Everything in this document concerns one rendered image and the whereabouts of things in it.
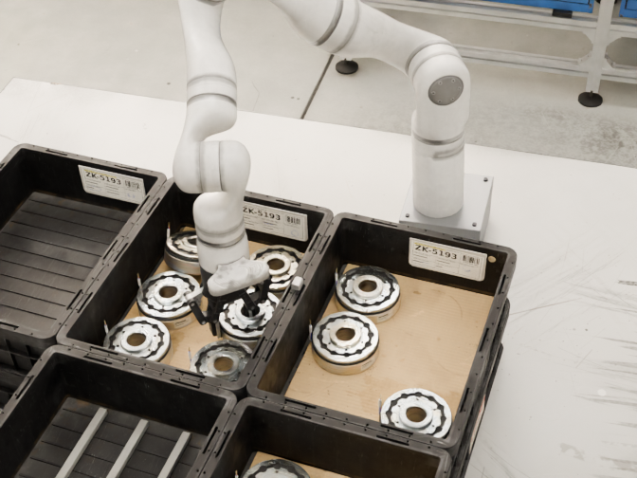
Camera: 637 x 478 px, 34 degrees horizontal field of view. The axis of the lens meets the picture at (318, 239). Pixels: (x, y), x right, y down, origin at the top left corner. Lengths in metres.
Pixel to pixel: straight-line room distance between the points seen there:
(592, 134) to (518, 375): 1.78
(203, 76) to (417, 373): 0.54
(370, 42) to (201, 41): 0.29
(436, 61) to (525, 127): 1.77
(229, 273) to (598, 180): 0.93
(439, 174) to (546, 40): 2.10
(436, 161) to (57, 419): 0.76
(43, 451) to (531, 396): 0.77
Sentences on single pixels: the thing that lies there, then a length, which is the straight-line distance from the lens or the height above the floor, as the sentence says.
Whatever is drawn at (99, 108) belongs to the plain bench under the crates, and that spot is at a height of 0.70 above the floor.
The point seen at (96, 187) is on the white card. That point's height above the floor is 0.88.
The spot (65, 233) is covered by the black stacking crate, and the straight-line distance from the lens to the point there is 1.89.
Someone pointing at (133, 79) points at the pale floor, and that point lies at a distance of 3.75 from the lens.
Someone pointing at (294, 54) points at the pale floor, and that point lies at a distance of 3.79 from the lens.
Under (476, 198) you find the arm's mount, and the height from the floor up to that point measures 0.79.
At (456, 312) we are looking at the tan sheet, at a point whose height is 0.83.
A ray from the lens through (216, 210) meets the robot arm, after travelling 1.46.
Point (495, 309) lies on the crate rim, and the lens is 1.57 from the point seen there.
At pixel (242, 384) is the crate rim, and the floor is 0.93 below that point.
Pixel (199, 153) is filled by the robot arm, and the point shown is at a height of 1.20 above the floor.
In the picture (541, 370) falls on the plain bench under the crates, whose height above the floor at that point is 0.70.
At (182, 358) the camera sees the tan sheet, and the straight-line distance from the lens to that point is 1.65.
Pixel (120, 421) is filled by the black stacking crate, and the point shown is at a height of 0.83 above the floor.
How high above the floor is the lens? 2.06
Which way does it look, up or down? 43 degrees down
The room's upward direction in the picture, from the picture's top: 2 degrees counter-clockwise
